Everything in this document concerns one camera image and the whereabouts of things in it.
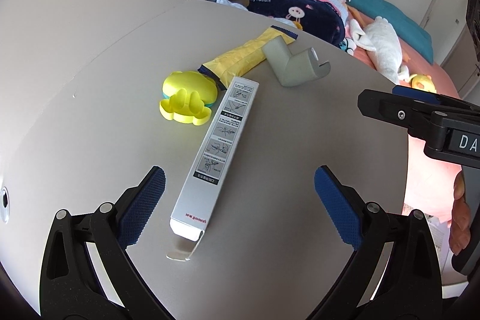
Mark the yellow frog toy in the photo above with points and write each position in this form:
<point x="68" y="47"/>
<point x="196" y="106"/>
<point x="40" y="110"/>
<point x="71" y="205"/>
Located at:
<point x="188" y="97"/>

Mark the teal bed pillow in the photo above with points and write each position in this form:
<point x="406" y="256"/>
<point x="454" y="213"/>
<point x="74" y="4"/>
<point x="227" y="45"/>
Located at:
<point x="407" y="29"/>

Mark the yellow chick plush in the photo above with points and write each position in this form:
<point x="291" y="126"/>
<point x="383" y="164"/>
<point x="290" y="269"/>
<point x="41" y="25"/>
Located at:
<point x="422" y="82"/>

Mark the silver long cardboard box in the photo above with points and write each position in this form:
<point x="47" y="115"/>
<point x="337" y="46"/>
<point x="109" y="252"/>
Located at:
<point x="194" y="206"/>

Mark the white goose plush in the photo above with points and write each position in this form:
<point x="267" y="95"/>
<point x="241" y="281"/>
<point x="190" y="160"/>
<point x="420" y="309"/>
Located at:
<point x="380" y="41"/>

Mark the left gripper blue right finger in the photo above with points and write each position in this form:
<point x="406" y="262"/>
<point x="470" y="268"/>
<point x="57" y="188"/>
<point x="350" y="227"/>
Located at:
<point x="339" y="203"/>

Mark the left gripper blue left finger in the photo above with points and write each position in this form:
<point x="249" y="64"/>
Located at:
<point x="137" y="204"/>

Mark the light blue baby cloth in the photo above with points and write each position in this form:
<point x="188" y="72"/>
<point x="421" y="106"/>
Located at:
<point x="231" y="4"/>

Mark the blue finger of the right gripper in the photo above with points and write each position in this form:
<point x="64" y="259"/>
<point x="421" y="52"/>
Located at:
<point x="413" y="115"/>
<point x="415" y="94"/>

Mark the right hand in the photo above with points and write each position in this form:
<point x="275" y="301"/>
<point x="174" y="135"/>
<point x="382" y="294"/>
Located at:
<point x="459" y="236"/>

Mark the silver desk grommet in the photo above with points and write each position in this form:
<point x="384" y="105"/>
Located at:
<point x="4" y="203"/>

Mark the grey corner guard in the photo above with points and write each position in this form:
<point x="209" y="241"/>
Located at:
<point x="293" y="70"/>

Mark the navy bunny blanket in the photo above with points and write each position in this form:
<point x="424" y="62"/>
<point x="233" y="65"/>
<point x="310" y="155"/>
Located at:
<point x="319" y="18"/>

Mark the pink bed sheet mattress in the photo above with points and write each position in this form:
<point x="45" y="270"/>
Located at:
<point x="431" y="166"/>

